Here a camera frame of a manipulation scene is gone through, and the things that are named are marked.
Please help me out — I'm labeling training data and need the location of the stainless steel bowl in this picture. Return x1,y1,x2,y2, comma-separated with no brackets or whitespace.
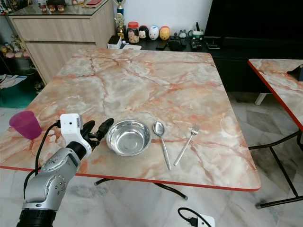
106,119,152,157

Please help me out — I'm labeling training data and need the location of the stainless steel spoon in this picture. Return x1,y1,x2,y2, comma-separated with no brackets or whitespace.
153,121,172,171

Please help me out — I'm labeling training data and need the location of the purple plastic cup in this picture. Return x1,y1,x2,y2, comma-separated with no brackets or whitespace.
9,111,43,140

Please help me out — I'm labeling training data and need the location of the green storage bin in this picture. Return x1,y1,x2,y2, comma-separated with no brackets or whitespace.
0,74,39,109

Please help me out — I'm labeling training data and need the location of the stainless steel fork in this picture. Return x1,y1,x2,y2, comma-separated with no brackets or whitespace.
173,123,201,167

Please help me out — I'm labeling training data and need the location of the light wooden cabinet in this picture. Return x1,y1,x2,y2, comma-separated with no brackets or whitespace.
7,0,115,86

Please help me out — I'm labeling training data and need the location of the red lidded clear jar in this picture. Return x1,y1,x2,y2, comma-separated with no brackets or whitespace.
127,21,140,44

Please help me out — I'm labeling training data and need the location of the black and white figurine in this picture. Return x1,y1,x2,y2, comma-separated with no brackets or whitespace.
138,26,149,40

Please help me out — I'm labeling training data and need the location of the white round figurine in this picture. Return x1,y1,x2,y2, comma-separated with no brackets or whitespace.
148,25,160,41

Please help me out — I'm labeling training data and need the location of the gold trophy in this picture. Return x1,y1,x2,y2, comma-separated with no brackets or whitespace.
114,0,127,40

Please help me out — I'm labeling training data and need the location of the yellow round figurine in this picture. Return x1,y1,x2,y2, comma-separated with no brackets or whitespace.
159,26,171,41

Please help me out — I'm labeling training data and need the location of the red pouch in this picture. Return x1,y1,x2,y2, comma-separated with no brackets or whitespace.
84,0,103,8

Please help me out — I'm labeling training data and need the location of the green and white mug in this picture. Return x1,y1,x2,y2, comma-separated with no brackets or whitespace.
191,22,205,50

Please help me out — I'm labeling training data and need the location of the grey white table leg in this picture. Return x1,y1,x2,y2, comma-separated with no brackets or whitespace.
254,92,268,105

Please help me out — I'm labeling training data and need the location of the black television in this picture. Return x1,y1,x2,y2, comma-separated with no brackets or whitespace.
204,0,303,39

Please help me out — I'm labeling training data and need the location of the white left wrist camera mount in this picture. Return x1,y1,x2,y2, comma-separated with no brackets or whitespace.
60,113,93,155

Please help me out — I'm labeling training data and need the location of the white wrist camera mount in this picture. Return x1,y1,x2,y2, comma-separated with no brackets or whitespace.
60,113,93,155
194,214,216,227

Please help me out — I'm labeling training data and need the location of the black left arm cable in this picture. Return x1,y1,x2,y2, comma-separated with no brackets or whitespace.
24,120,62,190

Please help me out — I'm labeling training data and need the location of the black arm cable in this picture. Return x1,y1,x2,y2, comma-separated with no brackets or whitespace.
24,120,62,190
177,207,202,227

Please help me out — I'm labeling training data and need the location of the black metal table leg frame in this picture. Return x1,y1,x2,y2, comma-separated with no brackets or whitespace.
94,177,188,201

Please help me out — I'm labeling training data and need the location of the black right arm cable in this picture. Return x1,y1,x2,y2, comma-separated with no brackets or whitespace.
177,207,202,227

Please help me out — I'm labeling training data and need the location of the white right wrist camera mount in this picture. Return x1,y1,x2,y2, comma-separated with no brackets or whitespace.
194,214,216,227

